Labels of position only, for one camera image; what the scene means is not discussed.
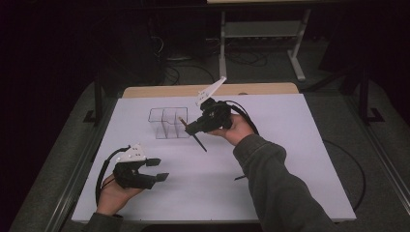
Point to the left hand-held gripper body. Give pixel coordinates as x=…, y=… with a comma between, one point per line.
x=129, y=174

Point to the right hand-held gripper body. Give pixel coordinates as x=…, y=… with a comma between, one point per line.
x=214, y=114

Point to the thin brush with orange end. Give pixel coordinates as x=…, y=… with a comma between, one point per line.
x=200, y=145

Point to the clear plastic organizer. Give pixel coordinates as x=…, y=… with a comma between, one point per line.
x=167, y=124

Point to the person's right hand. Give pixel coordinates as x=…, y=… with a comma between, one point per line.
x=235, y=130

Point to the person's left hand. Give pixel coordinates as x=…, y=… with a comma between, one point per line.
x=112, y=196

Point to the desk with white metal legs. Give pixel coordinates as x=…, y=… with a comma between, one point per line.
x=222, y=48

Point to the white table board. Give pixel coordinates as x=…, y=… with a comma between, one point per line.
x=290, y=129

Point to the black metal stand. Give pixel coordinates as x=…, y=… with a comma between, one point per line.
x=98, y=103
x=364, y=96

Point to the grey metal frame rail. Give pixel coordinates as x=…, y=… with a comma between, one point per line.
x=380, y=151
x=80, y=167

